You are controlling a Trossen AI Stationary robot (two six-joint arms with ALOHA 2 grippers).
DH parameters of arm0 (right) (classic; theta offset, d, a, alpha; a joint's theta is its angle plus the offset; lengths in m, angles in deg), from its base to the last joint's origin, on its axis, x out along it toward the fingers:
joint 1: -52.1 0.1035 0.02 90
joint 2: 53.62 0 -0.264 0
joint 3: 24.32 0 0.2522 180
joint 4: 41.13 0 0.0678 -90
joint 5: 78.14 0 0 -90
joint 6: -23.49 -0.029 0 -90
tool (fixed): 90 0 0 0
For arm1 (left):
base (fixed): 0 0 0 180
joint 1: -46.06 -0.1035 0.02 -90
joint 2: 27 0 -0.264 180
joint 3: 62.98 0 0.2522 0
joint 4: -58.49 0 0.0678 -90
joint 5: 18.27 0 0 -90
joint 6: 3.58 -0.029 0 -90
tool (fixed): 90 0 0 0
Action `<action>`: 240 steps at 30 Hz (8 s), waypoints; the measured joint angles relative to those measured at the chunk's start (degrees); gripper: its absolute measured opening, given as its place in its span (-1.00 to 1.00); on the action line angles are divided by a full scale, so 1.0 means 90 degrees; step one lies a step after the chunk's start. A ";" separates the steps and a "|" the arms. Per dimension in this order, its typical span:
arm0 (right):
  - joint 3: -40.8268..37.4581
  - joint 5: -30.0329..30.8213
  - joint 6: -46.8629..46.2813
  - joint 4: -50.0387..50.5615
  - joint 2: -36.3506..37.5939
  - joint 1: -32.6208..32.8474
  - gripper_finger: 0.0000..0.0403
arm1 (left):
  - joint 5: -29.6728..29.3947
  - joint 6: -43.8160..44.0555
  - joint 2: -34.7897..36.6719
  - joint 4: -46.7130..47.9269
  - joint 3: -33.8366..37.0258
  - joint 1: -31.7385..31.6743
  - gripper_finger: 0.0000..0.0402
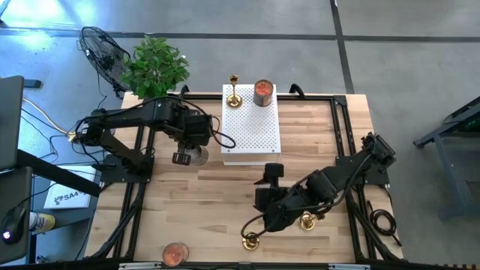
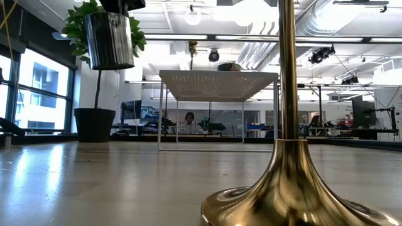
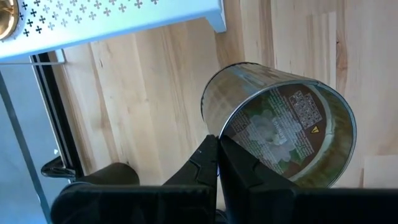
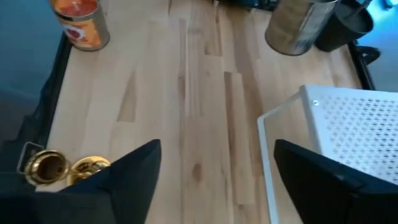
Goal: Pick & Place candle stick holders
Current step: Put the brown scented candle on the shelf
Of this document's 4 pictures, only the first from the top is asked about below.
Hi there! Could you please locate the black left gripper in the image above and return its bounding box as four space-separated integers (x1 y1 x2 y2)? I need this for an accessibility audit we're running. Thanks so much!
171 111 215 167

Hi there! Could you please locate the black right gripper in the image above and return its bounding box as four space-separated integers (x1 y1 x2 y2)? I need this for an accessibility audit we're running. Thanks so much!
253 177 290 230

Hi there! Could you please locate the tin can with silver top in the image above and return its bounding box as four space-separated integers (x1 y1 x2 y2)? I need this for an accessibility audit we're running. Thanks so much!
186 145 210 167

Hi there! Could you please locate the brass candlestick holder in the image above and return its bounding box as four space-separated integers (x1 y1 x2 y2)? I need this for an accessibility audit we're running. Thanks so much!
241 232 260 251
298 210 326 232
226 73 244 110

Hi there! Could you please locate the white perforated metal shelf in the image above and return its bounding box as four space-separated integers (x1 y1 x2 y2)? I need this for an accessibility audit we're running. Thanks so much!
220 83 282 167

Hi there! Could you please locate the green potted plant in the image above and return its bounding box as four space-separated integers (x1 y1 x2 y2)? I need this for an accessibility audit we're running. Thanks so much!
119 34 191 102

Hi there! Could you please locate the white paper label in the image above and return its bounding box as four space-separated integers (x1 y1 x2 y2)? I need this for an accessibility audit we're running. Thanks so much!
43 164 98 210

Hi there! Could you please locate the black floor fan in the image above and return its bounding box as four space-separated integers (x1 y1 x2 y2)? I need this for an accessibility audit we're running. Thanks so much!
76 25 132 99

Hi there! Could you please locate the yellow white spray can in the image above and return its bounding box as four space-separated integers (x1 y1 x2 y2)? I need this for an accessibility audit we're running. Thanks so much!
28 211 56 236

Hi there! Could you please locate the black desk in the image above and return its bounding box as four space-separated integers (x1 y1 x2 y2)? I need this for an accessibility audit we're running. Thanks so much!
0 148 103 266

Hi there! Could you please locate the dark grey laptop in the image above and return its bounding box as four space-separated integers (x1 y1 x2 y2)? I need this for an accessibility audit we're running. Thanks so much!
0 75 26 172

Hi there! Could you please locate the black computer mouse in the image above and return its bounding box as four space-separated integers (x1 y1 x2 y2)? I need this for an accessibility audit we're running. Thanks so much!
1 205 27 246

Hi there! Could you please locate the grey metal cart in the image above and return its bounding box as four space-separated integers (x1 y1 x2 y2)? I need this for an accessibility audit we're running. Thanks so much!
413 95 480 221

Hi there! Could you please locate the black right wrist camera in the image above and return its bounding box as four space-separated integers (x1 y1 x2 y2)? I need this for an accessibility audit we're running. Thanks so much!
263 162 285 188

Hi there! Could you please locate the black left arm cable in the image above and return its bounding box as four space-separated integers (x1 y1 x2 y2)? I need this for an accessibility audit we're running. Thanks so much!
149 95 237 150

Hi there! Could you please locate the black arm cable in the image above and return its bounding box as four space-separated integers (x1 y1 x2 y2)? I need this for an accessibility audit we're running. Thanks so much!
240 194 357 241
149 95 237 150

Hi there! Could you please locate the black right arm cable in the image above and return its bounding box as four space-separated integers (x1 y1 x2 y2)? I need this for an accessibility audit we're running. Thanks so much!
240 194 357 241

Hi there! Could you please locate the black aluminium table frame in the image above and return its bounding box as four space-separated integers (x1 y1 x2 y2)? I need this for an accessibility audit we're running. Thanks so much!
88 91 404 263

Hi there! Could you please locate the white edge bracket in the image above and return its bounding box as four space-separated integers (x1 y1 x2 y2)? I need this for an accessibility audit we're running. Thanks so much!
118 262 162 270
328 263 371 270

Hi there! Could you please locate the coiled black cable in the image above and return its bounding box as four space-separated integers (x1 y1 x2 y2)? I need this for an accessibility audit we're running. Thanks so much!
368 207 404 248

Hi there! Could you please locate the yellow power cable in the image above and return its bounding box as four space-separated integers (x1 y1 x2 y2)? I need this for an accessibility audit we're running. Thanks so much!
21 97 80 143

